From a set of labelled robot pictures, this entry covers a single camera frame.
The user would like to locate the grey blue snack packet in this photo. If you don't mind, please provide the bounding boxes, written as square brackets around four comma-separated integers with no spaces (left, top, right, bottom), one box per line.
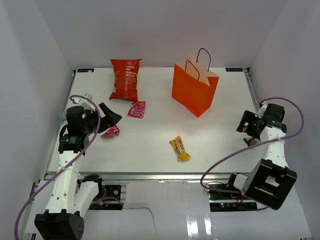
[59,111,67,125]

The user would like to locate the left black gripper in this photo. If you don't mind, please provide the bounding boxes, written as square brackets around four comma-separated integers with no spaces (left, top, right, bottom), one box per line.
[82,102,122,135]

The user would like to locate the red chips bag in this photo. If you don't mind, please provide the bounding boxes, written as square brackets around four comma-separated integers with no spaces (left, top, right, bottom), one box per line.
[109,58,142,102]

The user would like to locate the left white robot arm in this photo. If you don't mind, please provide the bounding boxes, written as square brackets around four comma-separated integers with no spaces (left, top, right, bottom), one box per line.
[34,102,122,240]

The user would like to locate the aluminium table rail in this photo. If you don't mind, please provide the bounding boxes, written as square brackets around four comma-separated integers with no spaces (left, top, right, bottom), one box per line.
[43,172,253,182]

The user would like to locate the brown snack bar lower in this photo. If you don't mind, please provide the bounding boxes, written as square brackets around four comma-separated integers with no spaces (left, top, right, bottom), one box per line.
[243,136,257,147]

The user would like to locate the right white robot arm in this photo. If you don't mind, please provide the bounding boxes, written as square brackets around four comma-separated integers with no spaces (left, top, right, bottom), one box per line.
[225,102,297,210]

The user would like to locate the yellow candy packet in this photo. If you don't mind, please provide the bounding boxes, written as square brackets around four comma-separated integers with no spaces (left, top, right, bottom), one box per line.
[170,135,191,162]

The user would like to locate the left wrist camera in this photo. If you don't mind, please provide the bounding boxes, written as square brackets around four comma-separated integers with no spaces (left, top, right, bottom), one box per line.
[71,93,96,111]

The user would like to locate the pink snack packet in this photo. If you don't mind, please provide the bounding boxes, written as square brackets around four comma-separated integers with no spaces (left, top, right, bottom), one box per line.
[127,101,146,119]
[100,125,120,139]

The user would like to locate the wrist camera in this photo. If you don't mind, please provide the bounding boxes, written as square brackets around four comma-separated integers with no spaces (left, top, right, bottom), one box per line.
[71,93,96,111]
[255,99,268,119]

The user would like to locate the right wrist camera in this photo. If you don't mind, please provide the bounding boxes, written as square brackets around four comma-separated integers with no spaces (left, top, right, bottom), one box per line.
[255,99,268,119]

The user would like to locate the orange paper bag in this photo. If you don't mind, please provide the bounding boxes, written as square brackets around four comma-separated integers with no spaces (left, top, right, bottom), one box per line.
[171,54,220,118]

